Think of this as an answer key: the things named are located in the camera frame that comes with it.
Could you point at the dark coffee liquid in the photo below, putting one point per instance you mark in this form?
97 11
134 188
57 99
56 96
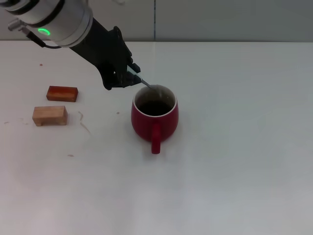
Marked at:
154 109

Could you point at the red ceramic cup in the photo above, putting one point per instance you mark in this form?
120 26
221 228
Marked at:
146 127

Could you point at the light wooden block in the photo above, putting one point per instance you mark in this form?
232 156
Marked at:
51 115

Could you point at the reddish brown wooden block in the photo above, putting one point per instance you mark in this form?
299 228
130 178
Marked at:
66 94

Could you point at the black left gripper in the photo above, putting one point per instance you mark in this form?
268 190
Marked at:
105 49

